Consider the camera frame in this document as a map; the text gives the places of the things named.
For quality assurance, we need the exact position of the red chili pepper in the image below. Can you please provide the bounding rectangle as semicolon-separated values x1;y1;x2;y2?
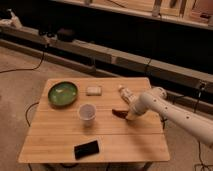
112;109;128;119

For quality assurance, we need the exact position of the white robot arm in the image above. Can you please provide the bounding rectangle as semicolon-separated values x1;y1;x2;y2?
126;87;213;149

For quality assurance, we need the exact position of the white plastic bottle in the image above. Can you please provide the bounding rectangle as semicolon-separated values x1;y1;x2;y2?
118;85;136;106

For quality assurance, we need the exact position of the wooden table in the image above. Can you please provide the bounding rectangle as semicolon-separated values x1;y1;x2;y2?
19;77;170;163

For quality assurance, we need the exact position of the black rectangular sponge block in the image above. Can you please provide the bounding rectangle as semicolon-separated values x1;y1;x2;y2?
74;140;99;160

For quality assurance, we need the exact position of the green round plate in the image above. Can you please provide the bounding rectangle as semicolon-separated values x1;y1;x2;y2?
48;81;78;107

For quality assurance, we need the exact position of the black round object on ledge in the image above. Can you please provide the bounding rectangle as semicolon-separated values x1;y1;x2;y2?
57;28;75;42

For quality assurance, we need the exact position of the white figure on ledge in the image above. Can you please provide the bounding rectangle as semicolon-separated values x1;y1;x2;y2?
0;9;22;29

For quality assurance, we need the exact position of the black cable on floor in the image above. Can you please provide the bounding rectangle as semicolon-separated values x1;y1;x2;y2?
0;46;47;75

